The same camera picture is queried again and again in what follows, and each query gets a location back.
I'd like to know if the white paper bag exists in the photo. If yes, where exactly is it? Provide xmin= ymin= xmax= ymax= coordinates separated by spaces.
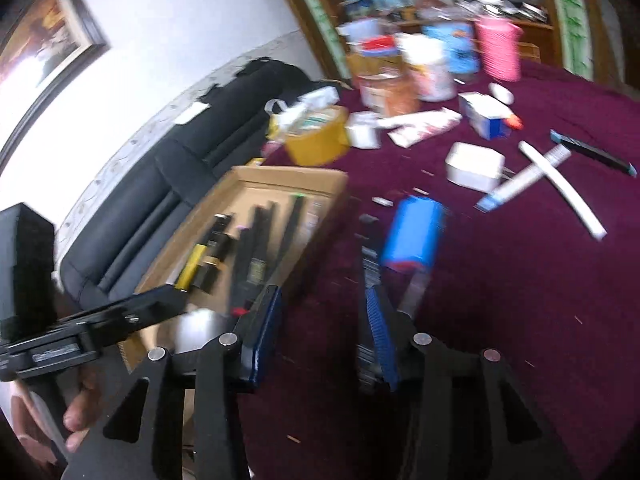
xmin=262 ymin=85 xmax=342 ymax=142

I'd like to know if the small white box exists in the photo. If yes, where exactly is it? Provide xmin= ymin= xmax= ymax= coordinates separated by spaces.
xmin=344 ymin=111 xmax=382 ymax=150

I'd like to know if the purple velvet tablecloth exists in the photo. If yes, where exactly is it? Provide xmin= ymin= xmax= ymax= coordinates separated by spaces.
xmin=235 ymin=57 xmax=640 ymax=480

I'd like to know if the black leather sofa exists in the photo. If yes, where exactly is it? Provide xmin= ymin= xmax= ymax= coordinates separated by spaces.
xmin=54 ymin=57 xmax=327 ymax=307

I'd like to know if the red lid jar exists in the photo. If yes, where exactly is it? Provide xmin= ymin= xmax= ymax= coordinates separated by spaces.
xmin=359 ymin=36 xmax=402 ymax=77

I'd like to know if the pink knitted cup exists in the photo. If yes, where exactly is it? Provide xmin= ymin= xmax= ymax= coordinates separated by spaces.
xmin=473 ymin=15 xmax=524 ymax=83

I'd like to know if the white plastic container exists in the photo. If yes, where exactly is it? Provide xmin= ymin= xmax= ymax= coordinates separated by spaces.
xmin=344 ymin=18 xmax=387 ymax=44

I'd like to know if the black lipstick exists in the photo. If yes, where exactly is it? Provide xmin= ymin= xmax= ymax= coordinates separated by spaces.
xmin=196 ymin=214 xmax=234 ymax=292

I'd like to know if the black marker red cap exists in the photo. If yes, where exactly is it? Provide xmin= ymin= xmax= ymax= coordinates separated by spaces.
xmin=247 ymin=202 xmax=277 ymax=307

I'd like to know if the white blue tube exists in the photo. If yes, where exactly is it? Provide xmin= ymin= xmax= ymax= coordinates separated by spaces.
xmin=474 ymin=143 xmax=572 ymax=214

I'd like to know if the white round cap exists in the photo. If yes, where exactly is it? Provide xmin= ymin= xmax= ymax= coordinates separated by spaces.
xmin=487 ymin=82 xmax=516 ymax=106

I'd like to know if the blue and white box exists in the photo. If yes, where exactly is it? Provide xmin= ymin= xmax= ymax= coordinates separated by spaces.
xmin=457 ymin=90 xmax=514 ymax=141

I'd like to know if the framed wall picture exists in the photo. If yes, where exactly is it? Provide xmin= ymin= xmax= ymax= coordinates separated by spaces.
xmin=0 ymin=0 xmax=111 ymax=172

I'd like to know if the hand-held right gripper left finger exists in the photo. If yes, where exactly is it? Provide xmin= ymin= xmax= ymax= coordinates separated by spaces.
xmin=62 ymin=284 xmax=284 ymax=480

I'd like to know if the white patterned tube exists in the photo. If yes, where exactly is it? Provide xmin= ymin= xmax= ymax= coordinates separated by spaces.
xmin=387 ymin=107 xmax=464 ymax=149

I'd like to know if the black marker green cap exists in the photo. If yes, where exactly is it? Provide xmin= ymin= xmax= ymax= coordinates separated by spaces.
xmin=265 ymin=193 xmax=307 ymax=292

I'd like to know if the yellow pen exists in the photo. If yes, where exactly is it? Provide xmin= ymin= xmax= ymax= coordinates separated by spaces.
xmin=174 ymin=244 xmax=209 ymax=292

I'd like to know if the black pen teal end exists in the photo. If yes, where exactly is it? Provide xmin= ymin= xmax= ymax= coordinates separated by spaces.
xmin=549 ymin=129 xmax=639 ymax=179

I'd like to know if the wooden display cabinet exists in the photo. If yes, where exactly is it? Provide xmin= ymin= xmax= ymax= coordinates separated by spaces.
xmin=264 ymin=0 xmax=640 ymax=82

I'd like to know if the thick white marker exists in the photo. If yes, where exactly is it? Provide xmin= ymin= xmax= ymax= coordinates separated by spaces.
xmin=517 ymin=139 xmax=609 ymax=241

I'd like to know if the clear jar orange label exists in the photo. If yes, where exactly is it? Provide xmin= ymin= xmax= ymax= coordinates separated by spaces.
xmin=357 ymin=72 xmax=421 ymax=119

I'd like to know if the yellow packing tape roll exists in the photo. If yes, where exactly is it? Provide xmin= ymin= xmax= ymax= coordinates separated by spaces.
xmin=282 ymin=105 xmax=351 ymax=166

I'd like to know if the cardboard box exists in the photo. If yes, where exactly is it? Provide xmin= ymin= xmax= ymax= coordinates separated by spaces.
xmin=117 ymin=166 xmax=350 ymax=376

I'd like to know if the tall jar blue label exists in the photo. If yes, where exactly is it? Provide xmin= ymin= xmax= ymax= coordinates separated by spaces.
xmin=409 ymin=0 xmax=482 ymax=77

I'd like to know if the white jar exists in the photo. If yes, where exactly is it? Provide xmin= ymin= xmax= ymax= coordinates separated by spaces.
xmin=399 ymin=34 xmax=459 ymax=102

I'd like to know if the white plug adapter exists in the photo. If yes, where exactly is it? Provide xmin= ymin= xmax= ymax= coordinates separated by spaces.
xmin=444 ymin=141 xmax=516 ymax=194

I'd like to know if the white paper sheet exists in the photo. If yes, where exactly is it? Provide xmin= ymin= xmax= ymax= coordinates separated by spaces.
xmin=174 ymin=102 xmax=211 ymax=126

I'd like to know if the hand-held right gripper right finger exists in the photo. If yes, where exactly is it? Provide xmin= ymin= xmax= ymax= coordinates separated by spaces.
xmin=365 ymin=286 xmax=581 ymax=480

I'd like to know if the person's left hand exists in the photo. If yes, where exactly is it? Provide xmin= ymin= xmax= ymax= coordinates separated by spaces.
xmin=11 ymin=360 xmax=109 ymax=467

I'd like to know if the grey pen black grip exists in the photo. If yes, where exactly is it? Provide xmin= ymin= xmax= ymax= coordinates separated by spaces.
xmin=398 ymin=269 xmax=432 ymax=322

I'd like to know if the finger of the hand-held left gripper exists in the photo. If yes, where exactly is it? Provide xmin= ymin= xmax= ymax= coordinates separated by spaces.
xmin=131 ymin=285 xmax=189 ymax=331

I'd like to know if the black marker pink cap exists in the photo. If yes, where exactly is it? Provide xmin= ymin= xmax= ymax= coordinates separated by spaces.
xmin=230 ymin=225 xmax=254 ymax=317

